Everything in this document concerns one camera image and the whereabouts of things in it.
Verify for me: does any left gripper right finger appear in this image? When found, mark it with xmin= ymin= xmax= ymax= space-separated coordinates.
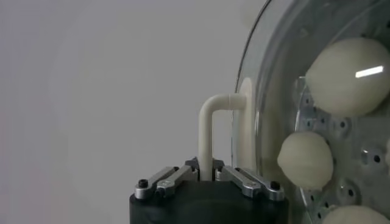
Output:
xmin=212 ymin=158 xmax=286 ymax=202

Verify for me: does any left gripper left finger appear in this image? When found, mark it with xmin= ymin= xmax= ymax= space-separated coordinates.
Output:
xmin=133 ymin=156 xmax=201 ymax=201

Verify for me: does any white steamed baozi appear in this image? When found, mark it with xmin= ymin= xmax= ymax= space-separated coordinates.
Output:
xmin=305 ymin=37 xmax=390 ymax=118
xmin=321 ymin=205 xmax=390 ymax=224
xmin=276 ymin=130 xmax=335 ymax=190

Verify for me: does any glass lid with cream handle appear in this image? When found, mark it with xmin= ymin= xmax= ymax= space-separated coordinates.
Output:
xmin=197 ymin=0 xmax=390 ymax=224

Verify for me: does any stainless steel steamer pot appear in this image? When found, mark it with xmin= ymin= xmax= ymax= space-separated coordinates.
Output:
xmin=255 ymin=0 xmax=390 ymax=224

